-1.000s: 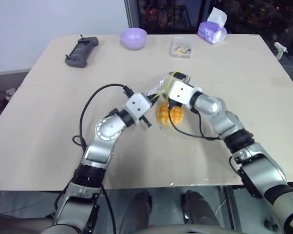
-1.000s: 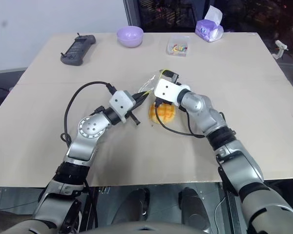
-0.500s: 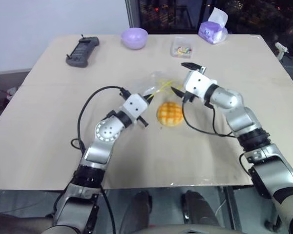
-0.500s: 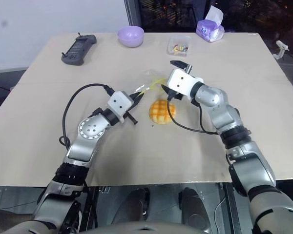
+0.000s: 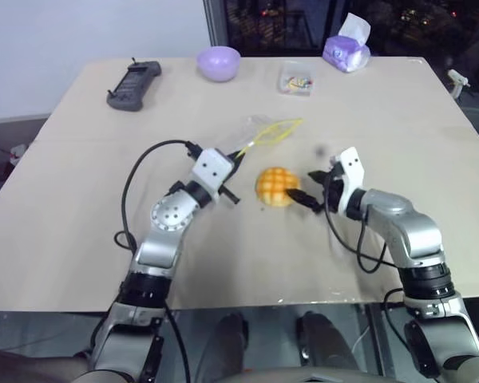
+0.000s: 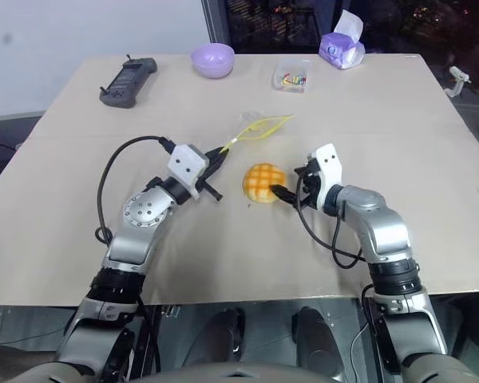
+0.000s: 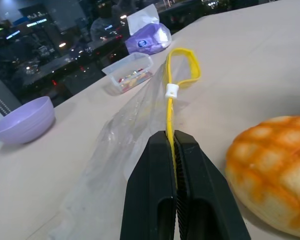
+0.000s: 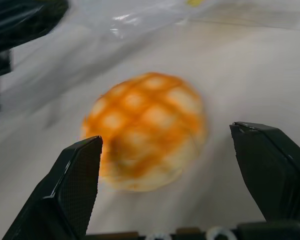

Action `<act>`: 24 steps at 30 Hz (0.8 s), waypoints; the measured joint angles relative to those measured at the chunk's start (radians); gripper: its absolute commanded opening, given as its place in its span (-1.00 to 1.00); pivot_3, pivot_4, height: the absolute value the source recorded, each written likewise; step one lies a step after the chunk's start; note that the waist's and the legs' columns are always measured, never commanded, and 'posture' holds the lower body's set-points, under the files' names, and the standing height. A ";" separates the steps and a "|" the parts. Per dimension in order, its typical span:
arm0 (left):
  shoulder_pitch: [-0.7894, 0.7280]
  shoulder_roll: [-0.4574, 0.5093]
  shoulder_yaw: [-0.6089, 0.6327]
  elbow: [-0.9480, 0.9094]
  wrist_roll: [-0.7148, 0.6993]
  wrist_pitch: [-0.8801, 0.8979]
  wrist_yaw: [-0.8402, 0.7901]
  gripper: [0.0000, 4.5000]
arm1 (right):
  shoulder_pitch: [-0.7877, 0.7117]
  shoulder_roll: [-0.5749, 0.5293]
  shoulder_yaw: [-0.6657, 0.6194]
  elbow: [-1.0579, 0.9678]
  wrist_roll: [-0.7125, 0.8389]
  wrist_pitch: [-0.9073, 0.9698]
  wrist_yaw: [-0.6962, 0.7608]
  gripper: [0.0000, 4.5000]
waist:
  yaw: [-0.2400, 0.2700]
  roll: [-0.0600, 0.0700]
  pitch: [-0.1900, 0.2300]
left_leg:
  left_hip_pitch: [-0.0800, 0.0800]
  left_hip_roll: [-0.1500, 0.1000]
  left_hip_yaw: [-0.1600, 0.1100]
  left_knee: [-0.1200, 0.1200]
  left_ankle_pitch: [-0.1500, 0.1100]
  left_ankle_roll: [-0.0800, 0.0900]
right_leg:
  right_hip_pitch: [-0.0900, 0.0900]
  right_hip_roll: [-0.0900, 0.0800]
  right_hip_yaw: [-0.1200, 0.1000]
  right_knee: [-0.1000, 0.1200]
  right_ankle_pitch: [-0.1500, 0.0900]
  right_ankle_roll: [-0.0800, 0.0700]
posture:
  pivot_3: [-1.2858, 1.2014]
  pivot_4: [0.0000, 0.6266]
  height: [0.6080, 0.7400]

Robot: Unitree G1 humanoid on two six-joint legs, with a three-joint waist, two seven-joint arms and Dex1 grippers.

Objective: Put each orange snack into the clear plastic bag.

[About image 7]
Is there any clear zip bag yellow seal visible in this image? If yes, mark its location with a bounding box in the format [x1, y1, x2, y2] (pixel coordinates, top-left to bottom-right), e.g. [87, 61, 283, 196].
[47, 46, 202, 240]

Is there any orange pineapple bun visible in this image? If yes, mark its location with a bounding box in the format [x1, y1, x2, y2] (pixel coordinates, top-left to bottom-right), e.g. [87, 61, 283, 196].
[224, 115, 300, 239]

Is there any purple plastic bowl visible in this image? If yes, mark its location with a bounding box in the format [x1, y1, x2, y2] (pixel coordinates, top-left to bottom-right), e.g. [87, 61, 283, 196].
[0, 96, 56, 145]

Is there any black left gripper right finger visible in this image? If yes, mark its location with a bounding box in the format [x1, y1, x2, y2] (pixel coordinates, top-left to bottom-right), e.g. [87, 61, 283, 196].
[173, 129, 252, 240]

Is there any purple tissue pack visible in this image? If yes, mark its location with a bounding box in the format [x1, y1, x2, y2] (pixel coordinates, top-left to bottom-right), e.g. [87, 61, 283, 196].
[124, 4, 173, 56]

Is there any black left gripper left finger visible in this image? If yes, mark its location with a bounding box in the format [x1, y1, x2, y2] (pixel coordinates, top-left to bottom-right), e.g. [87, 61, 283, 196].
[119, 130, 178, 240]

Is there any clear plastic container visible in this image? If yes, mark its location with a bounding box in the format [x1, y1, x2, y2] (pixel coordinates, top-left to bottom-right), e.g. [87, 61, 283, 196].
[101, 52, 154, 94]

